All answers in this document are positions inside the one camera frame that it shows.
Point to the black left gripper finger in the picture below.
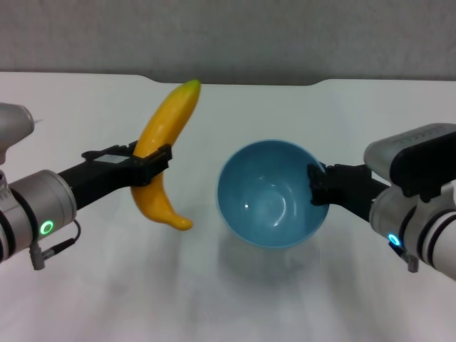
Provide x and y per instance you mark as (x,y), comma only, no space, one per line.
(110,150)
(155,164)

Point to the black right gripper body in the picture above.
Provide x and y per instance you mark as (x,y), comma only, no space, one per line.
(352,189)

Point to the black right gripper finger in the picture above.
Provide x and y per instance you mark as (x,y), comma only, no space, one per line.
(320,187)
(347,169)

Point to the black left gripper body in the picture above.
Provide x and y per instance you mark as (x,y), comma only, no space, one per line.
(103,178)

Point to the yellow plastic banana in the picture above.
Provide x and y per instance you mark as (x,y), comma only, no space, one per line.
(167,117)

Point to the blue plastic bowl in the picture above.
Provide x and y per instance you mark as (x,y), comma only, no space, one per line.
(263,199)

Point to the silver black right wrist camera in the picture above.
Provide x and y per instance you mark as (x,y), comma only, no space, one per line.
(420,156)

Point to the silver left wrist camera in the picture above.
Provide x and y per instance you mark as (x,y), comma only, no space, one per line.
(14,121)

